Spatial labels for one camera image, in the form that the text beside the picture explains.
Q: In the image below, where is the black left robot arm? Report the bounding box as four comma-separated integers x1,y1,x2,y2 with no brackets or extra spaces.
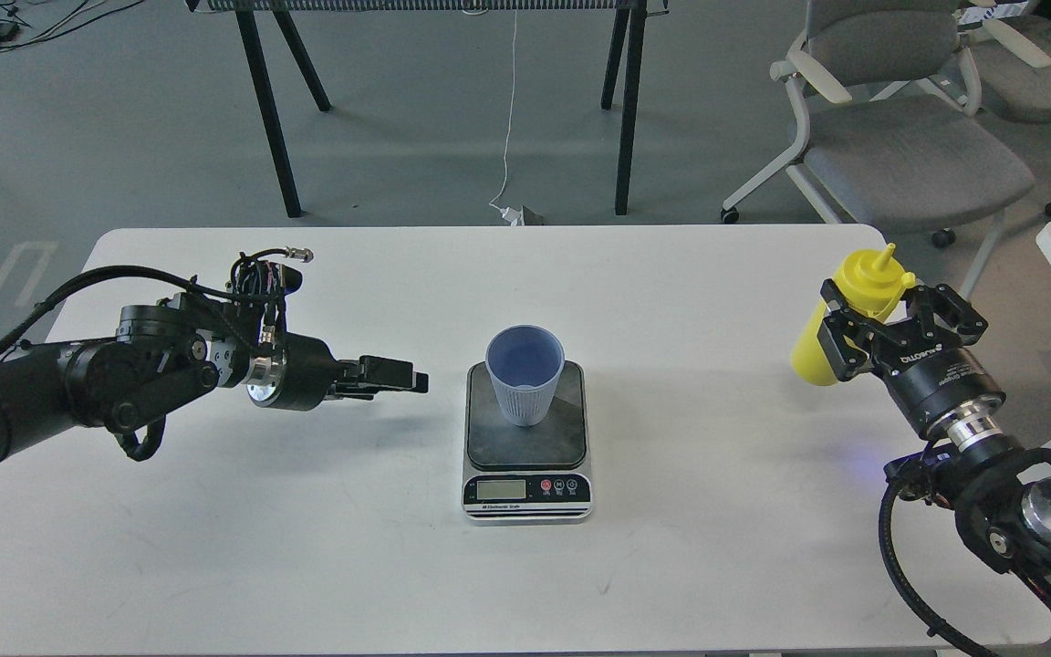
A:
0,248,429,463

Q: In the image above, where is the white hanging cable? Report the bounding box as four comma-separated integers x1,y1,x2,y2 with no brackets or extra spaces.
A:
488,9,526,225

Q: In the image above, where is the grey office chair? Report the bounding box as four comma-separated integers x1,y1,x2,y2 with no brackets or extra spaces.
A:
722,1,1035,297
959,1,1051,219

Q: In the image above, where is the blue ribbed plastic cup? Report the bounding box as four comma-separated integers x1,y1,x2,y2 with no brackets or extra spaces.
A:
485,325,566,427

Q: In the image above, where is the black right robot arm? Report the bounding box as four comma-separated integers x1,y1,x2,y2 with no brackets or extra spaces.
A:
817,279,1051,656

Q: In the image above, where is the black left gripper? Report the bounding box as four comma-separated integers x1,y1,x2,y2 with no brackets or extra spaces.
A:
245,332,430,412

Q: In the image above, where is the black metal table frame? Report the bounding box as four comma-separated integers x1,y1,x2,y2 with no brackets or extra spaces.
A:
183,1,671,219

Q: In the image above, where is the digital kitchen scale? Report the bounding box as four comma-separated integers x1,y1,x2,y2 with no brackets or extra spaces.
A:
462,360,595,527

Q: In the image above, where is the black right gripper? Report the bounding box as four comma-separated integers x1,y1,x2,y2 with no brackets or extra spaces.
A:
818,279,1006,442

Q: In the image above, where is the yellow squeeze bottle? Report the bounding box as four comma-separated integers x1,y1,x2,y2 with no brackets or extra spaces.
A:
791,243,918,386

